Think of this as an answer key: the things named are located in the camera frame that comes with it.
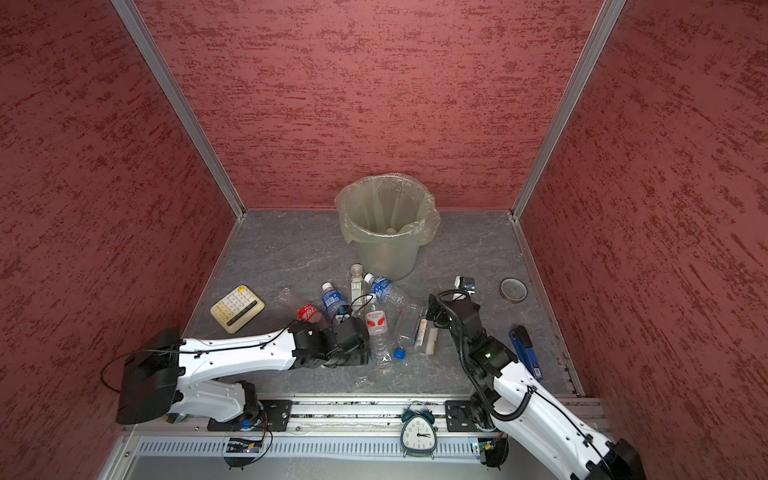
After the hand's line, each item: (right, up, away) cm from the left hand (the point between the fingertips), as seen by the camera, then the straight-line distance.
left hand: (358, 359), depth 79 cm
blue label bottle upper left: (-9, +14, +11) cm, 20 cm away
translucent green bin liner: (+10, +44, +21) cm, 50 cm away
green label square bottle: (-2, +17, +13) cm, 21 cm away
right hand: (+23, +14, +3) cm, 27 cm away
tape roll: (+50, +15, +19) cm, 56 cm away
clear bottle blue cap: (+14, +9, +11) cm, 20 cm away
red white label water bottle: (+7, +1, 0) cm, 7 cm away
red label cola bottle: (-15, +10, +8) cm, 20 cm away
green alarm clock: (+15, -13, -11) cm, 23 cm away
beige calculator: (-40, +11, +13) cm, 43 cm away
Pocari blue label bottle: (+7, +17, +13) cm, 22 cm away
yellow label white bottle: (+18, +6, +6) cm, 19 cm away
